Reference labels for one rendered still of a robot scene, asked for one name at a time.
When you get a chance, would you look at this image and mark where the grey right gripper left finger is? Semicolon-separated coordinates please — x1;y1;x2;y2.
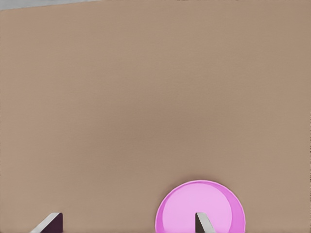
29;212;64;233

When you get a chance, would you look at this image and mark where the pink round plate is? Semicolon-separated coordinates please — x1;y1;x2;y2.
155;180;246;233

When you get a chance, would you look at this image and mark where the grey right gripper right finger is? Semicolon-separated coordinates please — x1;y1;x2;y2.
195;212;216;233

